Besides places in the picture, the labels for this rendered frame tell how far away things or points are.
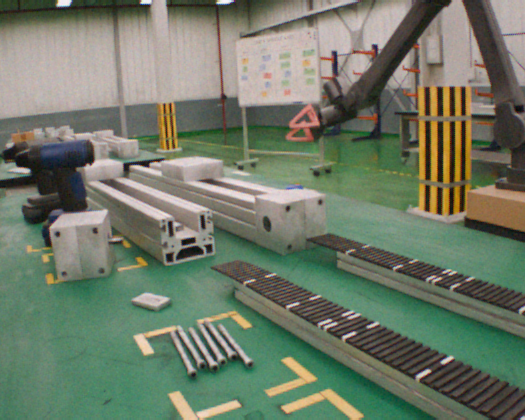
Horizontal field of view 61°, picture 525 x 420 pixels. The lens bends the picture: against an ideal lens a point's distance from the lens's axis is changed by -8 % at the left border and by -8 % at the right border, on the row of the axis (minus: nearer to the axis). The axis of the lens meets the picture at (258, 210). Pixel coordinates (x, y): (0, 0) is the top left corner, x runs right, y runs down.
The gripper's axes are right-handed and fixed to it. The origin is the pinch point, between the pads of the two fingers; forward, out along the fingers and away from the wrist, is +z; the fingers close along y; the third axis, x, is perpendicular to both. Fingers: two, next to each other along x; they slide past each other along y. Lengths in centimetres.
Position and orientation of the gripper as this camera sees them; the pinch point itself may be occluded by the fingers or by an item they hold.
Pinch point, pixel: (290, 131)
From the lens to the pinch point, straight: 137.8
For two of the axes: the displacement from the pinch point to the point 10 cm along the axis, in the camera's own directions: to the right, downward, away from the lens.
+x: 3.8, 9.1, -1.8
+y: 0.2, -2.0, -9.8
